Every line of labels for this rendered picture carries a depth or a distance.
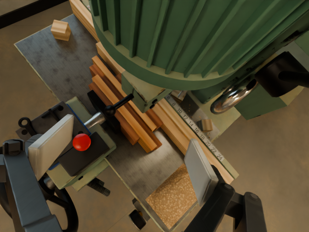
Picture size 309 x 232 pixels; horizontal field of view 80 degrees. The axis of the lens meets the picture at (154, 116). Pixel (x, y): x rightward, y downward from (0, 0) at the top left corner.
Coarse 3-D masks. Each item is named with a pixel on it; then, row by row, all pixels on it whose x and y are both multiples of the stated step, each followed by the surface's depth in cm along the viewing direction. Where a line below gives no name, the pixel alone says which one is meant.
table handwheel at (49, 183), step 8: (0, 152) 41; (48, 176) 48; (0, 184) 35; (40, 184) 46; (48, 184) 47; (0, 192) 34; (48, 192) 46; (56, 192) 59; (64, 192) 59; (0, 200) 34; (56, 200) 51; (64, 200) 57; (8, 208) 34; (64, 208) 55; (72, 208) 55; (72, 216) 52; (72, 224) 48
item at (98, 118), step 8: (88, 96) 38; (96, 96) 37; (96, 104) 37; (104, 104) 37; (104, 112) 37; (96, 120) 39; (104, 120) 40; (112, 120) 37; (88, 128) 39; (112, 128) 42
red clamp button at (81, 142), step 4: (76, 136) 32; (80, 136) 32; (84, 136) 32; (88, 136) 33; (76, 140) 32; (80, 140) 32; (84, 140) 32; (88, 140) 32; (76, 144) 32; (80, 144) 32; (84, 144) 32; (88, 144) 32; (76, 148) 32; (80, 148) 32; (84, 148) 32
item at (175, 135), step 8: (104, 48) 46; (104, 56) 47; (112, 64) 46; (120, 72) 45; (160, 112) 45; (168, 120) 44; (168, 128) 44; (176, 128) 44; (168, 136) 47; (176, 136) 44; (184, 136) 44; (176, 144) 46; (184, 144) 44; (184, 152) 45
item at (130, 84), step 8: (128, 72) 32; (128, 80) 31; (136, 80) 32; (128, 88) 34; (136, 88) 31; (144, 88) 31; (152, 88) 32; (160, 88) 32; (136, 96) 33; (144, 96) 31; (152, 96) 31; (160, 96) 35; (136, 104) 36; (144, 104) 32; (152, 104) 36; (144, 112) 37
